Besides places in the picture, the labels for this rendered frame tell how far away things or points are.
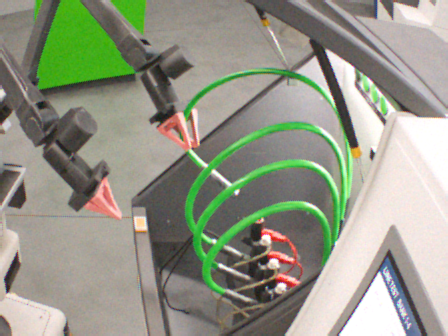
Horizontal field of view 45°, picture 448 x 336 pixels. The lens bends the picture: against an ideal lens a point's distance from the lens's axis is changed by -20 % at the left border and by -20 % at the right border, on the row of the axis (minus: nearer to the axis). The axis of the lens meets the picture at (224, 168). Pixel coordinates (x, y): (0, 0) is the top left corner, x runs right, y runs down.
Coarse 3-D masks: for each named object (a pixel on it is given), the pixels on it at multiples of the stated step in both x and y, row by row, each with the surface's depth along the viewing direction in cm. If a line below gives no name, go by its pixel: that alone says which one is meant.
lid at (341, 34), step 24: (264, 0) 74; (288, 0) 74; (312, 0) 130; (288, 24) 76; (312, 24) 77; (336, 24) 83; (360, 24) 140; (336, 48) 79; (360, 48) 79; (384, 48) 118; (360, 72) 82; (384, 72) 82; (408, 72) 106; (408, 96) 84; (432, 96) 102
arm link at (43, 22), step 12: (48, 0) 152; (60, 0) 156; (48, 12) 153; (36, 24) 155; (48, 24) 155; (36, 36) 155; (36, 48) 155; (24, 60) 157; (36, 60) 157; (24, 72) 156; (36, 72) 160; (36, 84) 163; (12, 108) 157
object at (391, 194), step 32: (384, 128) 88; (416, 128) 83; (384, 160) 87; (416, 160) 78; (384, 192) 85; (416, 192) 76; (352, 224) 95; (384, 224) 83; (416, 224) 74; (352, 256) 91; (416, 256) 72; (320, 288) 101; (352, 288) 88; (320, 320) 96
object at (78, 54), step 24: (72, 0) 414; (120, 0) 428; (144, 0) 435; (72, 24) 426; (96, 24) 433; (48, 48) 430; (72, 48) 437; (96, 48) 445; (48, 72) 441; (72, 72) 449; (96, 72) 456; (120, 72) 463
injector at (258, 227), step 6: (264, 222) 137; (252, 228) 137; (258, 228) 137; (252, 234) 138; (258, 234) 138; (240, 240) 139; (246, 240) 139; (252, 240) 139; (258, 240) 139; (252, 252) 141; (252, 270) 144; (252, 276) 145
